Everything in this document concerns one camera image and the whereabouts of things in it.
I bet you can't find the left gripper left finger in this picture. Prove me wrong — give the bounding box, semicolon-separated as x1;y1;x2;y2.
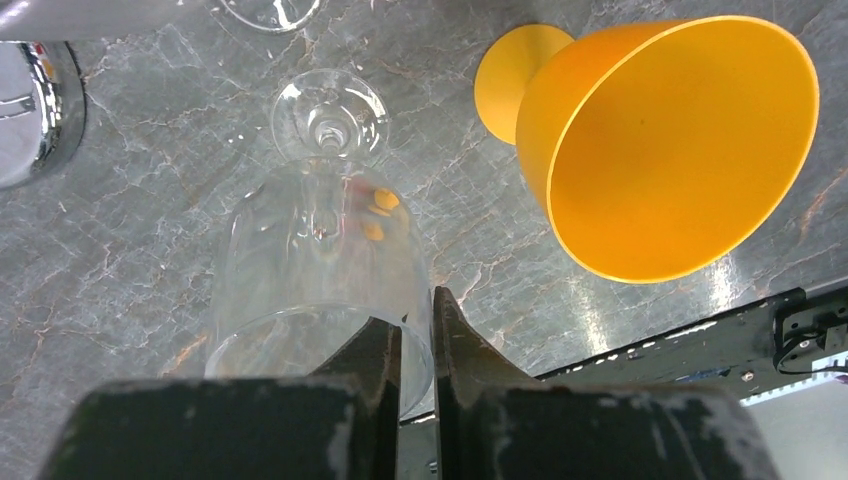
39;318;402;479

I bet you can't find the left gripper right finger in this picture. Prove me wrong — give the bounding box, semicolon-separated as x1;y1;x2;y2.
432;287;779;479

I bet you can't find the clear wine glass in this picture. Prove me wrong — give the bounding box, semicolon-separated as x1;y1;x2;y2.
204;69;434;415

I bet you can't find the yellow plastic wine glass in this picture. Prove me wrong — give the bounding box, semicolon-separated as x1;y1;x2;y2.
474;15;820;284

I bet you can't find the clear flute glass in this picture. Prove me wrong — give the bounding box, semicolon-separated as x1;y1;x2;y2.
221;0;323;34

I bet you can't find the chrome wine glass rack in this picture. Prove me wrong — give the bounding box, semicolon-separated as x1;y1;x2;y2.
1;41;86;190

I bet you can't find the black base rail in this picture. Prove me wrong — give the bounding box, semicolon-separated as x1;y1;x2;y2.
397;283;848;480

